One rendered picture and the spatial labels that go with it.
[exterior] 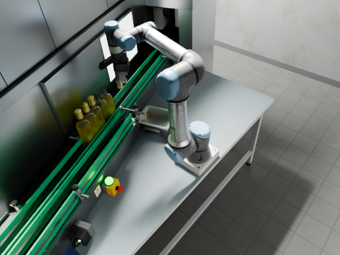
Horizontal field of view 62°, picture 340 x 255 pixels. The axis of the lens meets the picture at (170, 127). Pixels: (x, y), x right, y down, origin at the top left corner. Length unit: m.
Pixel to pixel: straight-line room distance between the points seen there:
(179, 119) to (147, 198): 0.51
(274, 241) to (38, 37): 1.99
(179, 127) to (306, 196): 1.57
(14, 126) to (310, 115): 2.77
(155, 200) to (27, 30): 1.01
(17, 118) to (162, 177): 0.79
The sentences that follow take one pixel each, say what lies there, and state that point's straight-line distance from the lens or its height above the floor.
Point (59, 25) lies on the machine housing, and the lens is 1.55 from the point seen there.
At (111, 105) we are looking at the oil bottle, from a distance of 1.68.
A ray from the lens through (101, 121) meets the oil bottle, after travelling 1.64.
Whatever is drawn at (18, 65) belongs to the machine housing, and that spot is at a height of 1.45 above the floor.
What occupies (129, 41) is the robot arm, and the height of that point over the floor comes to 1.44.
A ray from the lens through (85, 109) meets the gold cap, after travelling 1.52.
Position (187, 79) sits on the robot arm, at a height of 1.41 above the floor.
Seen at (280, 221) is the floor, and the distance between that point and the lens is 2.42.
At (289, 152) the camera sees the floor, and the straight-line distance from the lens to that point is 2.86.
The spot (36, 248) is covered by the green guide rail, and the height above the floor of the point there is 0.94.
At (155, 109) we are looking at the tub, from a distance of 1.90.
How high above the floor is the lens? 2.07
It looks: 45 degrees down
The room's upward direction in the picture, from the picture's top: 4 degrees counter-clockwise
